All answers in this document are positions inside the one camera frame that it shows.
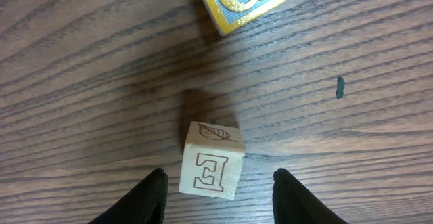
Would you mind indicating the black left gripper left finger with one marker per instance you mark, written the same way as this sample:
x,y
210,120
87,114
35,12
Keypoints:
x,y
144,204

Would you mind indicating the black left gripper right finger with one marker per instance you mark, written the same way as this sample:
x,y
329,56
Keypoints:
x,y
293,203

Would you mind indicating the wooden block with E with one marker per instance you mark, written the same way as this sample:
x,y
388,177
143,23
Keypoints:
x,y
212,160

